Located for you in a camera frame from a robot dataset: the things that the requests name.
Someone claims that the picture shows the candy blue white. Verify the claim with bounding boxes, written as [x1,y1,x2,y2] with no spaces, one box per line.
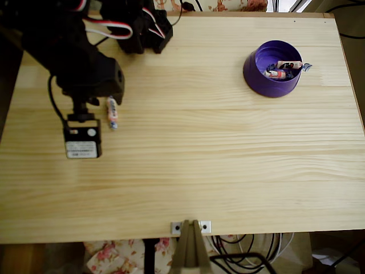
[106,96,119,131]

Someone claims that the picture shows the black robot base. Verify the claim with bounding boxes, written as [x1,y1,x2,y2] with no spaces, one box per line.
[117,7,174,55]

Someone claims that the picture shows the purple bowl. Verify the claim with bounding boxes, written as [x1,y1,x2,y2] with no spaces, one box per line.
[242,40,303,99]

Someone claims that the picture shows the wrapped candy with twisted end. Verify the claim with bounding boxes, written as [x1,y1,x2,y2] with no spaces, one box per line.
[275,60,314,72]

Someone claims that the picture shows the floral fabric backdrop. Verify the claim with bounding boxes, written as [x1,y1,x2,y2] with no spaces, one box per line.
[152,0,269,13]

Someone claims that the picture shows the floral cloth pink roses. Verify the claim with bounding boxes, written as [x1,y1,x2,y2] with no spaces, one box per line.
[83,236,183,274]

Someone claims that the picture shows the black vertical pole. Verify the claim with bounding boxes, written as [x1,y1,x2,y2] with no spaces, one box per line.
[143,237,159,274]

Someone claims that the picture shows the black camera cable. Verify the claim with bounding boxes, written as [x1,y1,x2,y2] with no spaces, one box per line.
[47,74,68,124]

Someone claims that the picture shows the black camera box with label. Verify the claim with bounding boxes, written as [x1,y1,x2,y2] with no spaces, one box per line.
[63,113,103,160]

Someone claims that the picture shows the white red servo cable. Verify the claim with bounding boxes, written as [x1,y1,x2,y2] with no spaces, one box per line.
[82,6,167,39]

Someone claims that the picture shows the black power cable with plug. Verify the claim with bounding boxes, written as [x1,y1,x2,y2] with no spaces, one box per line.
[170,0,197,27]

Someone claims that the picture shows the silver metal bracket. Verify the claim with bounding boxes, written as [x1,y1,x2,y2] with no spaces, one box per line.
[170,220,212,235]

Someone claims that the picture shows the beige camera stand post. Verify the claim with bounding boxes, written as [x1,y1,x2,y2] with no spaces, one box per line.
[171,219,212,269]

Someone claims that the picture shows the black cable bundle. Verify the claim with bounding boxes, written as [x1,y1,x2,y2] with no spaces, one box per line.
[213,233,255,268]

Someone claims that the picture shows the black cable thin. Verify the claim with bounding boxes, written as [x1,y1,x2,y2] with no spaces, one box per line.
[338,30,365,39]

